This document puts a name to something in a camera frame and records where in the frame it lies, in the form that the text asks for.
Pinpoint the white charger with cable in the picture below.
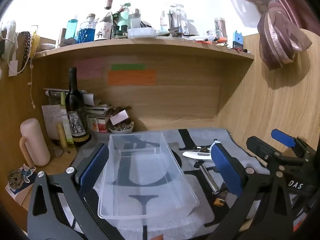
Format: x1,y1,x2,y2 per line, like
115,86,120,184
7,37,19,77

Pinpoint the pink striped curtain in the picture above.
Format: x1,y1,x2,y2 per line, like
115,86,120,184
220,0,320,71

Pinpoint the pale pink card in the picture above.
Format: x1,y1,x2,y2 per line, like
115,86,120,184
109,111,129,125

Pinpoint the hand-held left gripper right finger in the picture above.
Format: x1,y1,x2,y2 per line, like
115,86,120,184
207,143,294,240

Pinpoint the white capped bottle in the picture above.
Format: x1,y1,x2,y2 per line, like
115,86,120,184
130,9,141,29

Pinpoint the white handwritten note paper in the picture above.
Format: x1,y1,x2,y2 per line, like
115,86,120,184
41,104,62,140

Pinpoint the silver metal tube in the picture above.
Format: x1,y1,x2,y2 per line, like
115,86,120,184
200,165,220,195

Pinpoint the teal plastic bottle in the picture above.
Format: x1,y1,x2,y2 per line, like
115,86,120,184
66,19,78,40

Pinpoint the clear plastic container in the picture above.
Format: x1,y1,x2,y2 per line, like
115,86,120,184
98,131,200,220

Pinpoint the grey printed mat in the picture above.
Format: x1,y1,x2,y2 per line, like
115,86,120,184
69,128,273,240

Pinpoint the tall clear container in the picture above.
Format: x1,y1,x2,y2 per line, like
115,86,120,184
167,4,189,34

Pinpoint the bottle with white picture label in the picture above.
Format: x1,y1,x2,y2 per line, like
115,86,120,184
94,15,112,41

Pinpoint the mint green bottle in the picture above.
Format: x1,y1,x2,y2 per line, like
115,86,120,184
117,3,131,30

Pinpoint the cartoon sticker card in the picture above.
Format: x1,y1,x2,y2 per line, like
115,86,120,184
4,164,38,204

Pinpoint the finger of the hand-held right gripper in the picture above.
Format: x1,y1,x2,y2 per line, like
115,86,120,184
246,136,309,178
271,129,313,153

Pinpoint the dark wine bottle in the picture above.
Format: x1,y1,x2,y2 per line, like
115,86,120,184
65,67,91,147

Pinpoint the green sticky note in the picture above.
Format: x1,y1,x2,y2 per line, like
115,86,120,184
111,64,145,71

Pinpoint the small clear glass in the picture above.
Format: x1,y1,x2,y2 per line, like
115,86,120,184
50,146,64,158

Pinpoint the bowl of glass stones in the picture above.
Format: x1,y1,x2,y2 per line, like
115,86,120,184
108,122,134,134

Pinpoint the blue box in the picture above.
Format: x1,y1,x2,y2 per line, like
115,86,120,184
232,31,244,49

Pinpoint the glass bottle blue liquid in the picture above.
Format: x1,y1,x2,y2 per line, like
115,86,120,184
78,14,97,43

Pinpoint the stack of books and papers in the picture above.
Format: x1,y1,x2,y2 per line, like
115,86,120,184
43,87,113,133

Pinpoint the pink sticky note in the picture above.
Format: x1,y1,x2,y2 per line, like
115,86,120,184
74,59,103,79

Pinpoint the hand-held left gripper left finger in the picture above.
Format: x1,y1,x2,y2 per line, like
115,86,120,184
27,143,125,240

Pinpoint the clear jar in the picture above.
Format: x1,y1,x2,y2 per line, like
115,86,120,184
214,17,227,38

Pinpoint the person's right forearm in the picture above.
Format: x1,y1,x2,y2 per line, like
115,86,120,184
294,215,313,233

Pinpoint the patterned headband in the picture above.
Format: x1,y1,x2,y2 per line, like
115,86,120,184
16,31,33,74

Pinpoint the yellow lip balm tube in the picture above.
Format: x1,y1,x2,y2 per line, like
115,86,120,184
56,124,68,148

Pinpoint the dark brown box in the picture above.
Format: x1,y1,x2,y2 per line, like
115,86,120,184
111,106,132,117

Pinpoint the clear lidded plastic box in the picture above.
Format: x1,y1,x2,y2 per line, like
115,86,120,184
127,27,157,39

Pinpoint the orange sticky note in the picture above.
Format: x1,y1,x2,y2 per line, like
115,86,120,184
107,70,156,86

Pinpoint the pink thermos cup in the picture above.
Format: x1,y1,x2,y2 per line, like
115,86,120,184
19,118,51,167

